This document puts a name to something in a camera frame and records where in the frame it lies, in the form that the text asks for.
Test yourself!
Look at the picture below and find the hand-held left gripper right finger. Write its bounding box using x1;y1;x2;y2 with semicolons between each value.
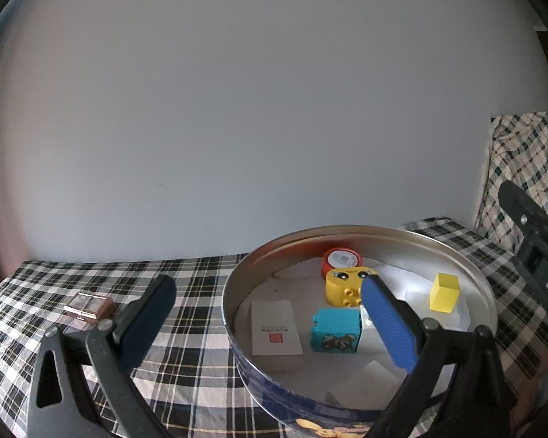
361;274;519;438

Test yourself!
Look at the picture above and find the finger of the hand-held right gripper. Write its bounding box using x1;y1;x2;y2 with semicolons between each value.
499;180;548;249

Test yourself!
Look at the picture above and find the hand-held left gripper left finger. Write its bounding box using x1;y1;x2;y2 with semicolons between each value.
25;274;178;438

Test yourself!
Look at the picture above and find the yellow duck face block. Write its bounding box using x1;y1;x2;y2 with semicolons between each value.
324;268;376;307

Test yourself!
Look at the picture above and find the yellow cube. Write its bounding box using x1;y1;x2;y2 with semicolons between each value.
429;273;462;313

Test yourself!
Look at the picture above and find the red round container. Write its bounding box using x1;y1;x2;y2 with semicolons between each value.
320;247;362;279

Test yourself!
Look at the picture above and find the white rectangular box red stamp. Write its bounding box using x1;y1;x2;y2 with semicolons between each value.
250;300;304;357

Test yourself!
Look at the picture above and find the round metal tin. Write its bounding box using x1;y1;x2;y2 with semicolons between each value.
221;224;499;438

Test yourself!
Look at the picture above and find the teal toy block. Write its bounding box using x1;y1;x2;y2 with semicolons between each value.
311;308;363;354

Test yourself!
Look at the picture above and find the small pink brown box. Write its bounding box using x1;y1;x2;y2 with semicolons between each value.
63;293;115;324

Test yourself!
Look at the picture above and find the black white plaid blanket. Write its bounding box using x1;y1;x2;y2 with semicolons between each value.
0;216;548;438

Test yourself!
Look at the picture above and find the plaid pillow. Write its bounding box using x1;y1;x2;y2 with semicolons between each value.
475;112;548;256

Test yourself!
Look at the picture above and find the white paper lining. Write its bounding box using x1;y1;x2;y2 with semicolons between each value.
235;260;473;409

